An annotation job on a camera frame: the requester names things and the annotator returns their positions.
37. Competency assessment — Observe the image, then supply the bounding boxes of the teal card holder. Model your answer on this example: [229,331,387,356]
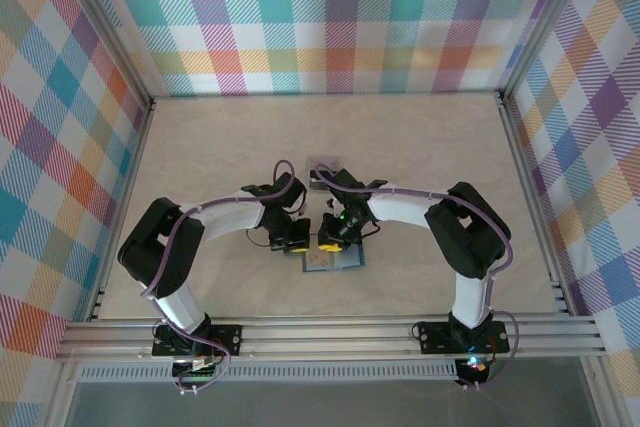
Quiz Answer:
[301,241,366,274]

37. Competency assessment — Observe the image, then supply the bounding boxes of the grey credit card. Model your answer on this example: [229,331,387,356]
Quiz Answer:
[309,155,344,172]

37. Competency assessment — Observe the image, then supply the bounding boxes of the left controller board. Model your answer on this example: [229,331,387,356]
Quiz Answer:
[172,356,224,382]

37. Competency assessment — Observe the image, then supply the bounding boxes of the controller board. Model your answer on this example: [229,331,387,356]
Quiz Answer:
[457,354,491,386]
[172,356,224,382]

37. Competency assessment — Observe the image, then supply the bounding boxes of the right controller board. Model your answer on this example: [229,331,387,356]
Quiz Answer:
[457,354,491,386]

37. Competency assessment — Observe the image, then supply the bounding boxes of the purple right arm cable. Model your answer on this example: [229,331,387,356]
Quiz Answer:
[312,161,519,391]

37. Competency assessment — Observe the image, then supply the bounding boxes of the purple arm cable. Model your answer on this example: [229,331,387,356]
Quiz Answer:
[312,161,519,391]
[142,159,301,396]

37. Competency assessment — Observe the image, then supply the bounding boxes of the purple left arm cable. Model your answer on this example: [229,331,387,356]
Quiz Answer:
[142,159,301,396]

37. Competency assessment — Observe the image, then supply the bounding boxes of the aluminium mounting rail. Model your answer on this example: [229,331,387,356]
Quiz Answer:
[54,316,609,363]

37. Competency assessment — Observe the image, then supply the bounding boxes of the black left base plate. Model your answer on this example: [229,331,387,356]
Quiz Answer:
[151,324,244,357]

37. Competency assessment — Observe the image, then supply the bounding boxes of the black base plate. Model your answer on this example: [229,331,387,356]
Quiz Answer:
[418,320,510,354]
[151,324,244,357]

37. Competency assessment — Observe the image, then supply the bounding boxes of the grey slotted cable duct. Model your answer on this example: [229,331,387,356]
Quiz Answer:
[79,364,459,382]

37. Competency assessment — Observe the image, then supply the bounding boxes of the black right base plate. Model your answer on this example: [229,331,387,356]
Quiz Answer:
[418,320,510,354]

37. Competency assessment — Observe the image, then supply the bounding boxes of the aluminium side rail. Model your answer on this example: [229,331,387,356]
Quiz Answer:
[497,91,574,316]
[87,96,156,323]

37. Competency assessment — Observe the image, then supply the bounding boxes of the aluminium frame post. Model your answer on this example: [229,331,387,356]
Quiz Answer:
[49,0,156,104]
[499,0,597,98]

